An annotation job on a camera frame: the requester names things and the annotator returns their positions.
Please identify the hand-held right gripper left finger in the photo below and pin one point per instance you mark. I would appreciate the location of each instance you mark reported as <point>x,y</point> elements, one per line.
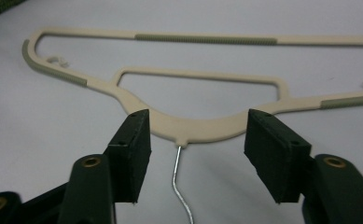
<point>131,155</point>

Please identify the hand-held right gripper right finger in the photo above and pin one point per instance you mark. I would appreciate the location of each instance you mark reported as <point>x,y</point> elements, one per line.
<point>275,152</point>

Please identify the beige plastic clothes hanger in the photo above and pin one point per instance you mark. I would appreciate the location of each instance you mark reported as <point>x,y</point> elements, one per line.
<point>198,128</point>

